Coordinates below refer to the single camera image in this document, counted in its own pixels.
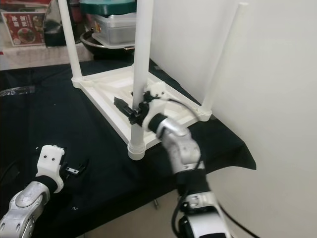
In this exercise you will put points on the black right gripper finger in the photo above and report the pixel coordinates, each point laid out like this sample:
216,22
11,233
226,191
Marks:
124,108

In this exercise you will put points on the white plastic children tabletop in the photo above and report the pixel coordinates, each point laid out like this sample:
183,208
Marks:
109,99

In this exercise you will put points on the white plastic table leg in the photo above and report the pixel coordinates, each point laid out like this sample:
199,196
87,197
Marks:
143,49
69,44
225,54

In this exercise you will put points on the black tablecloth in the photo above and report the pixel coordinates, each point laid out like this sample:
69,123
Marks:
49,129

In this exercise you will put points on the black wok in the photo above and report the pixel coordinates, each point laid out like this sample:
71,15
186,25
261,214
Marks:
90,47

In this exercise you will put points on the clear plastic bin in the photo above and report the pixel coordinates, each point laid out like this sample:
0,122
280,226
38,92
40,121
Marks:
114,30

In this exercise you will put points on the clear tape strip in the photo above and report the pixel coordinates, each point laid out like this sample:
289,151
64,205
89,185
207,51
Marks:
17,91

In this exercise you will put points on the beige cloth cover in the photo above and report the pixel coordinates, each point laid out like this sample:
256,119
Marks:
39,57

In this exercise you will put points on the dark green pot lid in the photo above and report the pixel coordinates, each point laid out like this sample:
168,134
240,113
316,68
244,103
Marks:
109,6

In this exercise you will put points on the storage box with orange lid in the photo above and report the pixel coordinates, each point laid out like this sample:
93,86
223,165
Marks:
25,4

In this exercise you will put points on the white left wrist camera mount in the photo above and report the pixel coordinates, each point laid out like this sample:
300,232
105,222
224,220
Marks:
52,166

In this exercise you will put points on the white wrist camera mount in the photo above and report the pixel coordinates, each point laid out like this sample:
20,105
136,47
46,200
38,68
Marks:
52,166
156,93

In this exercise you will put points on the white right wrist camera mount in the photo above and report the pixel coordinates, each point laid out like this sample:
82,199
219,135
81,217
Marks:
156,93

